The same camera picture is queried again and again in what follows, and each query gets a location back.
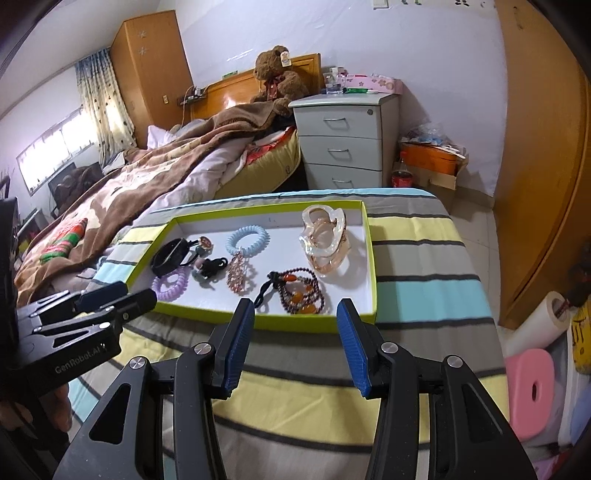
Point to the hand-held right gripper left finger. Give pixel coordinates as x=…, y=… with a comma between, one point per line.
x=238, y=350

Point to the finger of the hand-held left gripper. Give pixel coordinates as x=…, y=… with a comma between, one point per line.
x=136, y=304
x=101, y=295

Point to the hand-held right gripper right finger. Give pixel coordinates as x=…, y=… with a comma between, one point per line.
x=353, y=350

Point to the black wristband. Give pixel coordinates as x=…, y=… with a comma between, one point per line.
x=161, y=267

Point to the pink rhinestone hair clip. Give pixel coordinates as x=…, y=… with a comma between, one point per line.
x=238, y=272

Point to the white tray with green rim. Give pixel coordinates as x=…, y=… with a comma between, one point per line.
x=281, y=221

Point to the person's left hand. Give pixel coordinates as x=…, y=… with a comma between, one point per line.
x=57, y=406

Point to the red green plush item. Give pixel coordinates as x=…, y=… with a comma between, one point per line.
x=62, y=242

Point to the clear pink hair claw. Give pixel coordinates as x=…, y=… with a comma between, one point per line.
x=330, y=265

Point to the black monitor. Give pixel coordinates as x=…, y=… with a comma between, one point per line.
x=69, y=189

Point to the brown printed blanket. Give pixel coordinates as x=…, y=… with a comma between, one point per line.
x=138, y=184

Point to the pale floral quilt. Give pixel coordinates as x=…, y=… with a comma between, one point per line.
x=207, y=180

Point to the window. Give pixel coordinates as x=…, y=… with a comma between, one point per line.
x=51, y=152

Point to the white pillow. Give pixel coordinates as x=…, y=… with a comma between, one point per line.
x=161, y=136

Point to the yellow mattress cover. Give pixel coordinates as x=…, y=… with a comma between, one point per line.
x=263, y=175

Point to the cola bottle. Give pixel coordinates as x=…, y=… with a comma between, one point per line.
x=402, y=180

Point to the white paper roll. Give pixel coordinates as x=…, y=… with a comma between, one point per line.
x=535, y=327

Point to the cardboard box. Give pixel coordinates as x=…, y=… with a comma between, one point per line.
x=443, y=182

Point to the dotted curtain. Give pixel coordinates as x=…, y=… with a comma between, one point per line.
x=104, y=101

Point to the red patterned pillow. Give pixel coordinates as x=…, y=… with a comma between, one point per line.
x=268, y=150

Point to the orange storage box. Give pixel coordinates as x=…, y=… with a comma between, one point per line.
x=429, y=159

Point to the white drawer nightstand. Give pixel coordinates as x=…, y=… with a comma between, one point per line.
x=341, y=138

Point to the power strip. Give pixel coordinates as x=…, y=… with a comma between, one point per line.
x=191, y=96

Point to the yellow printed bag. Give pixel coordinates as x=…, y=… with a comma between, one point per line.
x=581, y=337

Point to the plastic bags pile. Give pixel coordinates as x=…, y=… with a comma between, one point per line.
x=429, y=134

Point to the wooden headboard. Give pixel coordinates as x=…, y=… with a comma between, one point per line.
x=231, y=90

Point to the tall wooden wardrobe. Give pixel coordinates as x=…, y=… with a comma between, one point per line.
x=147, y=55

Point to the green tube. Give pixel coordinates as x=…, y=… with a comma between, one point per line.
x=360, y=90

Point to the pink floral tissue box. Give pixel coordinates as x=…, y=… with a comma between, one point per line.
x=378, y=83

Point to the small cosmetic bottles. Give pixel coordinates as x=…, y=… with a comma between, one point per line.
x=333, y=81

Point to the brown teddy bear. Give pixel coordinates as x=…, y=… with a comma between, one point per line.
x=277, y=69

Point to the large wooden closet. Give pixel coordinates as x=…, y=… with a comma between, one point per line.
x=540, y=138

